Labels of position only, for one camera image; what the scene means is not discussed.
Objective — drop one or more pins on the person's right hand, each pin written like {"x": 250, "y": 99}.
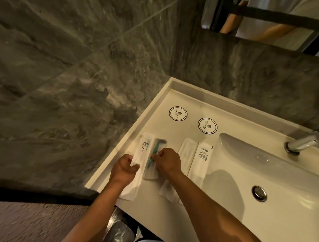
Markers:
{"x": 168, "y": 162}

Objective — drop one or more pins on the white sink counter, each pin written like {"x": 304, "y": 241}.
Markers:
{"x": 159, "y": 129}

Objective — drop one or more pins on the person's right forearm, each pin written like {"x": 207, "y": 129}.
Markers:
{"x": 206, "y": 212}

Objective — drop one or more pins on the chrome drain stopper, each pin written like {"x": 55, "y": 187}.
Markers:
{"x": 259, "y": 193}

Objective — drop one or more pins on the person's left forearm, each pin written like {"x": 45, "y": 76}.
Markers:
{"x": 99, "y": 214}

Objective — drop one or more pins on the green razor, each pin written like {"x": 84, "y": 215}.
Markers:
{"x": 157, "y": 143}

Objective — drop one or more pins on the chrome faucet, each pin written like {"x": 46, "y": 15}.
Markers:
{"x": 301, "y": 144}

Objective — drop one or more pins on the person's left hand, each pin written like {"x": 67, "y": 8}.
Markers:
{"x": 123, "y": 172}

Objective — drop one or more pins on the round white paper coaster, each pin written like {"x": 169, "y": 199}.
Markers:
{"x": 207, "y": 125}
{"x": 178, "y": 113}

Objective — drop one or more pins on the bin with clear plastic liner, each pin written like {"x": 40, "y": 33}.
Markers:
{"x": 119, "y": 229}

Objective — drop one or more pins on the wall mirror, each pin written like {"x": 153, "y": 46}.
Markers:
{"x": 261, "y": 30}

